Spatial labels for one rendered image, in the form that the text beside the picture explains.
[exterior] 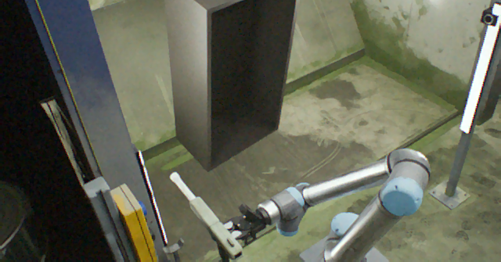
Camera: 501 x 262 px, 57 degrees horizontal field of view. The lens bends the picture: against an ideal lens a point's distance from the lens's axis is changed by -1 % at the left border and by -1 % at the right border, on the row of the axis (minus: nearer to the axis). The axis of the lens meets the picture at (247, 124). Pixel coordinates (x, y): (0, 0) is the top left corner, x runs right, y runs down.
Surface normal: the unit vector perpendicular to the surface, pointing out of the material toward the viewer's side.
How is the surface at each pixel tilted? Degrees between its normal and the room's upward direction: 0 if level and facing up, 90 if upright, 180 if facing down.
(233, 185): 0
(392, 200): 83
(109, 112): 90
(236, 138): 12
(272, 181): 0
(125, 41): 57
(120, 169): 90
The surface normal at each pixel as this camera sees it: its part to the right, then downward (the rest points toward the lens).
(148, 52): 0.43, -0.01
